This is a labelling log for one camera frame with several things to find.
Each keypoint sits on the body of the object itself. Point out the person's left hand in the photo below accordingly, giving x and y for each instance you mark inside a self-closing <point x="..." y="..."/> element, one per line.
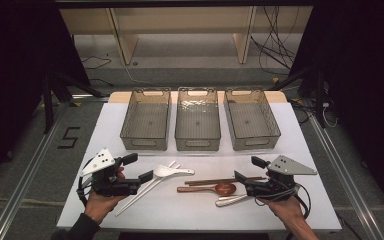
<point x="98" y="206"/>

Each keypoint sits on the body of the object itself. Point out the transparent grey plastic bin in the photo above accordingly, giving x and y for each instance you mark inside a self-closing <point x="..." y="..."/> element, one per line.
<point x="146" y="120"/>
<point x="250" y="120"/>
<point x="197" y="121"/>

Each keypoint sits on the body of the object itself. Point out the black metal stand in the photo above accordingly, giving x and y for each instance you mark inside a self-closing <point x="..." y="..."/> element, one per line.
<point x="319" y="96"/>
<point x="48" y="103"/>

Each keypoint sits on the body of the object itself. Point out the light wooden table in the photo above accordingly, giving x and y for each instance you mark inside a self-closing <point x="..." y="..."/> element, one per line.
<point x="120" y="97"/>

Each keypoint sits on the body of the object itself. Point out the silver metal fork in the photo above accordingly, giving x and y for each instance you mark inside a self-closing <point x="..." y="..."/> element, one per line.
<point x="231" y="197"/>
<point x="228" y="202"/>

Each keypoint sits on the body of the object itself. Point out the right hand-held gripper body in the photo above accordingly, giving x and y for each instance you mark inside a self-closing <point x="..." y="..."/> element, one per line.
<point x="273" y="188"/>

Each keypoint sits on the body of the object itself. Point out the black curtain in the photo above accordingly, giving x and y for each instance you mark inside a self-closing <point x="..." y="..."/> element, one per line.
<point x="363" y="83"/>
<point x="13" y="83"/>

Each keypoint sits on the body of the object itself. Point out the person's right hand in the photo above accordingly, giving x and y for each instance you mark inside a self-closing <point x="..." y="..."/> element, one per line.
<point x="288" y="211"/>

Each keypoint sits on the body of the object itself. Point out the aluminium floor rail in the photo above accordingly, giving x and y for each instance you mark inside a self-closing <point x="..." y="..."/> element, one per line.
<point x="346" y="176"/>
<point x="23" y="186"/>

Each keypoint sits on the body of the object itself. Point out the white plastic spoon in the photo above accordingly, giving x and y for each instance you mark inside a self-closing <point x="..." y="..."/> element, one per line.
<point x="166" y="171"/>

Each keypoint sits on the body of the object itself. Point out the reddish brown wooden spoon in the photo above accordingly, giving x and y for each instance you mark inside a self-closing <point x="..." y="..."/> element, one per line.
<point x="226" y="189"/>

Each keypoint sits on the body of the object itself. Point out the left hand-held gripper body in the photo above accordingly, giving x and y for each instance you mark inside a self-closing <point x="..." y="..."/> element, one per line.
<point x="113" y="186"/>

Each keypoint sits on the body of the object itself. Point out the white table cover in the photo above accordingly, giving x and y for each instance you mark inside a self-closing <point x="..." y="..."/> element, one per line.
<point x="186" y="215"/>

